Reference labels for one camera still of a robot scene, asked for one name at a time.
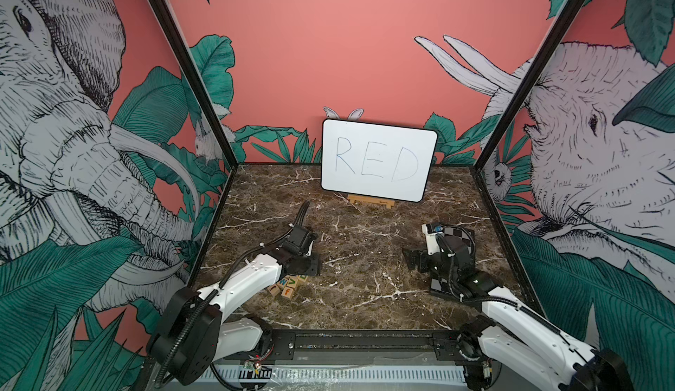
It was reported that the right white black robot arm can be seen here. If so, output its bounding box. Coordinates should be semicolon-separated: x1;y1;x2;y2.
404;223;634;390

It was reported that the white slotted cable duct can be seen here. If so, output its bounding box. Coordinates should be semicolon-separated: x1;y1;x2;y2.
217;365;466;386

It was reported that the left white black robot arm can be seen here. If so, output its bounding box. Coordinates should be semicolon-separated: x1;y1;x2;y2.
147;222;321;389

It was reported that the black front mounting rail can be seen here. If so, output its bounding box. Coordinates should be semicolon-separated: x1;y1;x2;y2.
252;328;491;361

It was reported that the wooden block orange letter front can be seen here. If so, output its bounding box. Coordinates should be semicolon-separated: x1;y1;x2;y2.
281;287;295;300

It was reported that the left black frame post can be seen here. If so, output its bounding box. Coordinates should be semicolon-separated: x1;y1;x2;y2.
147;0;239;171

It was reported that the wooden block letter V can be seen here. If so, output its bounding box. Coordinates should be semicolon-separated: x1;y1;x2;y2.
286;276;299;289

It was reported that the right black frame post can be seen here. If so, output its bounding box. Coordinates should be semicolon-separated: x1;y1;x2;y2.
473;0;586;171

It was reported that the small wooden easel stand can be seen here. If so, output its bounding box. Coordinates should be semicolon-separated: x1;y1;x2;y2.
347;194;396;208

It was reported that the white dry-erase board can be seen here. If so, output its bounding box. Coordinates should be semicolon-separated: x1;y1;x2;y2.
321;119;439;202

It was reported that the black frame post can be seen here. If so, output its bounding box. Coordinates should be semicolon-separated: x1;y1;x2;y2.
147;0;239;171
473;0;586;171

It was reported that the wooden block far left front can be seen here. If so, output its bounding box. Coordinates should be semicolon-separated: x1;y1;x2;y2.
267;284;281;296

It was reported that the black white checkerboard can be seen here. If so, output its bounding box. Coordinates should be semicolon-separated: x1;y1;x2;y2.
431;224;476;301

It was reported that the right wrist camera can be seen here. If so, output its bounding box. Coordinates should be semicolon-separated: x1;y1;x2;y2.
422;222;445;256

